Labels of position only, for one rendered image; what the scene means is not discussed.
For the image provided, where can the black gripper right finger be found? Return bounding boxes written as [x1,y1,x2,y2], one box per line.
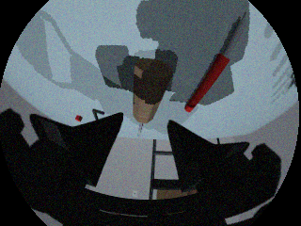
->
[166,121,249,193]

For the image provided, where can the grey l-shaped hook tool with tan handle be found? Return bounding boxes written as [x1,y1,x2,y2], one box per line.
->
[133,57,173,138]

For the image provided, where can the black l-shaped bar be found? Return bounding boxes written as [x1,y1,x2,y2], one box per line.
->
[93,108,105,121]

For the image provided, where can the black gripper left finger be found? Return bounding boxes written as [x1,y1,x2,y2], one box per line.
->
[29,113,123,187]

